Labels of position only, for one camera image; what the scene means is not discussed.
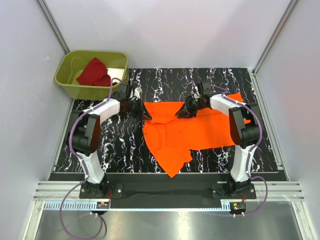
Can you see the orange t shirt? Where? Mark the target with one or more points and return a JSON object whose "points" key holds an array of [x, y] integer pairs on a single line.
{"points": [[170, 139]]}

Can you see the aluminium frame rail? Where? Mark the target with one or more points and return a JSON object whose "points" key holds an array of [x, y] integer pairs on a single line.
{"points": [[53, 25]]}

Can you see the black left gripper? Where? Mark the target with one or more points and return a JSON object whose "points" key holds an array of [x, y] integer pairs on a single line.
{"points": [[141, 111]]}

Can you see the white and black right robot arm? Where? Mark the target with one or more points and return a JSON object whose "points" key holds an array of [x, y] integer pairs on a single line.
{"points": [[245, 128]]}

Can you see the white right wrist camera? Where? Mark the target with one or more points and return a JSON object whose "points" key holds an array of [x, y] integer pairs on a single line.
{"points": [[195, 93]]}

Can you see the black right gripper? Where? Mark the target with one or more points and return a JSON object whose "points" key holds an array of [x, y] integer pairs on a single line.
{"points": [[183, 114]]}

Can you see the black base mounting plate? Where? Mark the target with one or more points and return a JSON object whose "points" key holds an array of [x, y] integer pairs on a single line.
{"points": [[144, 191]]}

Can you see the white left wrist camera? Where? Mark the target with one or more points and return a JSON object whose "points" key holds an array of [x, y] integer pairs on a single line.
{"points": [[135, 93]]}

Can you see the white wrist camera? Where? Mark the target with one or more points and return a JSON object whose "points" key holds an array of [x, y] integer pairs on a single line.
{"points": [[135, 93], [195, 93]]}

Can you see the dark red t shirt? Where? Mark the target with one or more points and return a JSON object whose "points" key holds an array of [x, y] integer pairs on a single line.
{"points": [[95, 74]]}

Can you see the white cloth in bin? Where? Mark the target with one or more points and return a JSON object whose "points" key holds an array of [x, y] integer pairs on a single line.
{"points": [[116, 74]]}

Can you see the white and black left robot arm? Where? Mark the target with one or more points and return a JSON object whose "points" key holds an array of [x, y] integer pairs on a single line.
{"points": [[83, 133]]}

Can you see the black marbled table mat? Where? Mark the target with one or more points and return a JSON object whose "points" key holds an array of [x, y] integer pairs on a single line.
{"points": [[123, 148]]}

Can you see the green plastic bin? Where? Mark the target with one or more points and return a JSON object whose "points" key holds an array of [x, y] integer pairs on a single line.
{"points": [[74, 63]]}

